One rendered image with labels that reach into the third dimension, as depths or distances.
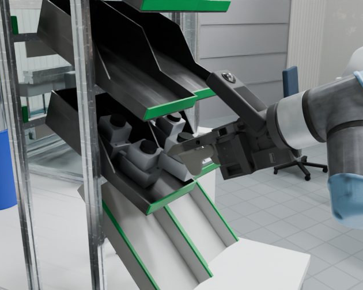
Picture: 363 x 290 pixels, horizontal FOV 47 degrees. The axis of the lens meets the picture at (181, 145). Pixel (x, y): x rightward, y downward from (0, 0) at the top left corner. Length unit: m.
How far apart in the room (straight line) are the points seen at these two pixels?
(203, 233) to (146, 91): 0.38
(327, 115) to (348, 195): 0.11
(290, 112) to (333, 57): 7.23
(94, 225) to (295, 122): 0.39
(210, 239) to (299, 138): 0.46
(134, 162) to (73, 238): 0.63
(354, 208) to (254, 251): 0.78
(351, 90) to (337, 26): 7.22
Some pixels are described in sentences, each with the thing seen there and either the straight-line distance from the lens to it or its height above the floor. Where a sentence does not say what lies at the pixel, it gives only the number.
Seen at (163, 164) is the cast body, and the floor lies 1.25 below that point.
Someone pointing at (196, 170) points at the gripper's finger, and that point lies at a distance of 0.68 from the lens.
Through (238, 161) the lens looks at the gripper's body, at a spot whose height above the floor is 1.30.
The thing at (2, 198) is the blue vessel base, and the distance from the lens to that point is 1.56.
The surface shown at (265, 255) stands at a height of 0.86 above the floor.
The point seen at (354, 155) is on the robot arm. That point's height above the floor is 1.35.
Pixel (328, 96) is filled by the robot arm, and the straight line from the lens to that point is 0.56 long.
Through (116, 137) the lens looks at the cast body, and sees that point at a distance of 0.77.
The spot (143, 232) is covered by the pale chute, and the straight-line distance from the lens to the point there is 0.85.
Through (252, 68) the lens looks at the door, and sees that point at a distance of 6.63.
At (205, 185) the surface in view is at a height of 0.56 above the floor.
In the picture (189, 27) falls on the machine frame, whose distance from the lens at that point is 2.18.
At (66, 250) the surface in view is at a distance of 1.27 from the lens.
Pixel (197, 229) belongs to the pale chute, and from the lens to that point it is 0.96.
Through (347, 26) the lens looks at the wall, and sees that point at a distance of 7.66.
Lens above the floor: 1.51
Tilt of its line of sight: 18 degrees down
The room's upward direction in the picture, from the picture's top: straight up
